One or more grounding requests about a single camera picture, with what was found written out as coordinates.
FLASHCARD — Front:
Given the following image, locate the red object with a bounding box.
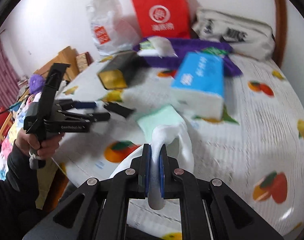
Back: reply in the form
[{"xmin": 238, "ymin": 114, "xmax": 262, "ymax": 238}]
[{"xmin": 0, "ymin": 106, "xmax": 13, "ymax": 130}]

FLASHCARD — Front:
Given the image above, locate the wooden furniture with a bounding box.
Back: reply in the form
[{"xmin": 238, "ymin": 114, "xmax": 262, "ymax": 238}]
[{"xmin": 33, "ymin": 46, "xmax": 78, "ymax": 83}]

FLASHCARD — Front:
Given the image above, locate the red shopping bag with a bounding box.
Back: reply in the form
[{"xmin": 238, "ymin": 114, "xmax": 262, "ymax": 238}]
[{"xmin": 130, "ymin": 0, "xmax": 192, "ymax": 40}]

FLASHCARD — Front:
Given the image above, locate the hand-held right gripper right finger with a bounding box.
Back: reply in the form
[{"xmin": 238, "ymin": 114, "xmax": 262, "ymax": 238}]
[{"xmin": 159, "ymin": 144, "xmax": 285, "ymax": 240}]

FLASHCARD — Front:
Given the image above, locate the dark green box gold end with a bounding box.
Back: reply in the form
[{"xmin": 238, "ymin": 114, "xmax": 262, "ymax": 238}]
[{"xmin": 97, "ymin": 51, "xmax": 140, "ymax": 90}]

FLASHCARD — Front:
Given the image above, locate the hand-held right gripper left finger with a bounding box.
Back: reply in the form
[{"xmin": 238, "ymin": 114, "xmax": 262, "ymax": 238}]
[{"xmin": 22, "ymin": 144, "xmax": 152, "ymax": 240}]

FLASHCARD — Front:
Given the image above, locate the colourful printed cloth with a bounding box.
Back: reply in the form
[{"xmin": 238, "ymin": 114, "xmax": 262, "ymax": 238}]
[{"xmin": 0, "ymin": 92, "xmax": 42, "ymax": 180}]

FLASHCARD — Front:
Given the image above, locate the fruit print bedsheet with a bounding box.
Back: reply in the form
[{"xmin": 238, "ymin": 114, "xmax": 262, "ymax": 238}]
[{"xmin": 52, "ymin": 52, "xmax": 304, "ymax": 240}]

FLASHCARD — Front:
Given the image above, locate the light green plastic bag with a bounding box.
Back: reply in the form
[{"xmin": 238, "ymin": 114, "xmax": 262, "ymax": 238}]
[{"xmin": 137, "ymin": 104, "xmax": 185, "ymax": 140}]

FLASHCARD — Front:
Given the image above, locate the pink curtain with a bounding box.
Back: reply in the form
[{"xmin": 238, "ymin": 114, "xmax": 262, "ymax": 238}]
[{"xmin": 0, "ymin": 37, "xmax": 21, "ymax": 117}]

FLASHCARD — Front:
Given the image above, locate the purple cloth bag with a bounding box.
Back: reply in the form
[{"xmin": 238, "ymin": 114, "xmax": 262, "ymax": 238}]
[{"xmin": 133, "ymin": 37, "xmax": 243, "ymax": 78}]

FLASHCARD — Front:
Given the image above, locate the purple fluffy ball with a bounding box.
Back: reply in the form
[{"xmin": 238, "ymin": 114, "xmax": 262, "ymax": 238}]
[{"xmin": 29, "ymin": 74, "xmax": 47, "ymax": 93}]

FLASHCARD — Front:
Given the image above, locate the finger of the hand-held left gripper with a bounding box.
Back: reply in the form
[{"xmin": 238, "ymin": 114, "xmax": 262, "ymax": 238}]
[
  {"xmin": 64, "ymin": 111, "xmax": 111, "ymax": 123},
  {"xmin": 55, "ymin": 99, "xmax": 97, "ymax": 110}
]

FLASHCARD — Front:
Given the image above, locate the grey pouch bag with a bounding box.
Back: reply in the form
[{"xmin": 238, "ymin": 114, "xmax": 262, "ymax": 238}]
[{"xmin": 192, "ymin": 8, "xmax": 276, "ymax": 61}]

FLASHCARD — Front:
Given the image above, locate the white soft cloth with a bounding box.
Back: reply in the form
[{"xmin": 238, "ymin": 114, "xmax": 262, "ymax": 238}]
[{"xmin": 109, "ymin": 122, "xmax": 195, "ymax": 210}]

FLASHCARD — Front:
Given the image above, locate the brown wooden frame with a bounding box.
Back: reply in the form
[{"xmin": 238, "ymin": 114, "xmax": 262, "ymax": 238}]
[{"xmin": 271, "ymin": 0, "xmax": 288, "ymax": 68}]

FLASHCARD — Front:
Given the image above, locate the white foam sponge block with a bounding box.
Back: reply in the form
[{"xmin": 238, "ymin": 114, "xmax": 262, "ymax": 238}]
[{"xmin": 137, "ymin": 36, "xmax": 176, "ymax": 57}]

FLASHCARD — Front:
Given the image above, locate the brown patterned board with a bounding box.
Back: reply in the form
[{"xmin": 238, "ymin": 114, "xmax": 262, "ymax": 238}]
[{"xmin": 75, "ymin": 52, "xmax": 93, "ymax": 73}]

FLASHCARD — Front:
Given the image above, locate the person's left hand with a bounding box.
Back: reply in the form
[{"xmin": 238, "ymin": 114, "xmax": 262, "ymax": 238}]
[{"xmin": 15, "ymin": 129, "xmax": 66, "ymax": 161}]

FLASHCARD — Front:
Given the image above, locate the small black object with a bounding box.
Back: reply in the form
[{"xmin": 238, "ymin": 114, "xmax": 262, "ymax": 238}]
[{"xmin": 103, "ymin": 102, "xmax": 135, "ymax": 118}]

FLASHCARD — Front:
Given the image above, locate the green tissue packet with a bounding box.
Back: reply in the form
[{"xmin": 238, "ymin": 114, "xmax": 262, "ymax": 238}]
[{"xmin": 139, "ymin": 39, "xmax": 155, "ymax": 50}]

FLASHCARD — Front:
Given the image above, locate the white plastic bag orange logo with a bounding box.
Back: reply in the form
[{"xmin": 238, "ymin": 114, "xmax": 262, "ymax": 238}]
[{"xmin": 86, "ymin": 0, "xmax": 142, "ymax": 57}]

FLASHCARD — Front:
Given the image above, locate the blue tissue pack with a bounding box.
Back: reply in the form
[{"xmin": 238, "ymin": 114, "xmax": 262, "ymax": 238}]
[{"xmin": 170, "ymin": 52, "xmax": 226, "ymax": 120}]

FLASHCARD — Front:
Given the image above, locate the person's left forearm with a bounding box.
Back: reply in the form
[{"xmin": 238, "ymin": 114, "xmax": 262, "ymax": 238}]
[{"xmin": 0, "ymin": 140, "xmax": 42, "ymax": 220}]

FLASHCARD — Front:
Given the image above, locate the white packet with green band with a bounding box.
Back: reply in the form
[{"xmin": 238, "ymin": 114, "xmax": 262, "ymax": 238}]
[{"xmin": 202, "ymin": 46, "xmax": 230, "ymax": 57}]

